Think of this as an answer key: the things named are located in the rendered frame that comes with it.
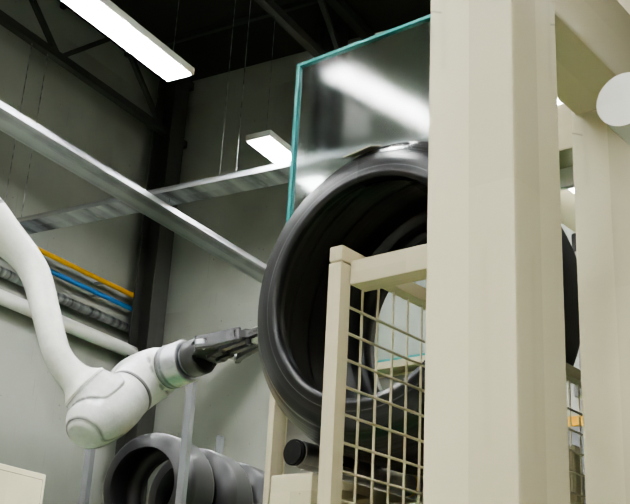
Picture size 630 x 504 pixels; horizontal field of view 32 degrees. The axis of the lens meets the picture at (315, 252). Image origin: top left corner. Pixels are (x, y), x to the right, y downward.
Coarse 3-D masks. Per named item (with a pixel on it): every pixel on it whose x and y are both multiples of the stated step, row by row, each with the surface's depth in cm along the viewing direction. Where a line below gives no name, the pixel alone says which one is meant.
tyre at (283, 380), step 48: (336, 192) 192; (384, 192) 207; (288, 240) 197; (336, 240) 212; (384, 240) 216; (288, 288) 207; (576, 288) 181; (288, 336) 205; (576, 336) 179; (288, 384) 186; (384, 432) 172
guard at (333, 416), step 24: (336, 264) 120; (336, 288) 119; (384, 288) 128; (408, 288) 129; (336, 312) 118; (360, 312) 122; (408, 312) 130; (336, 336) 117; (360, 336) 122; (336, 360) 116; (360, 360) 121; (408, 360) 128; (336, 384) 115; (360, 384) 120; (408, 384) 127; (576, 384) 163; (336, 408) 114; (336, 432) 113; (576, 432) 159; (336, 456) 113; (384, 456) 120; (336, 480) 112
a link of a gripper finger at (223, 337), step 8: (232, 328) 210; (240, 328) 210; (200, 336) 212; (208, 336) 211; (216, 336) 211; (224, 336) 210; (232, 336) 209; (240, 336) 209; (200, 344) 211; (208, 344) 211; (216, 344) 210
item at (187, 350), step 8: (184, 344) 218; (192, 344) 217; (184, 352) 216; (192, 352) 215; (200, 352) 214; (208, 352) 214; (184, 360) 216; (192, 360) 215; (200, 360) 217; (208, 360) 218; (184, 368) 217; (192, 368) 216; (200, 368) 216; (208, 368) 218; (192, 376) 218
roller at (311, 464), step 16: (288, 448) 182; (304, 448) 180; (288, 464) 181; (304, 464) 181; (352, 464) 190; (368, 464) 194; (352, 480) 191; (368, 480) 194; (384, 480) 196; (400, 480) 200; (416, 480) 204
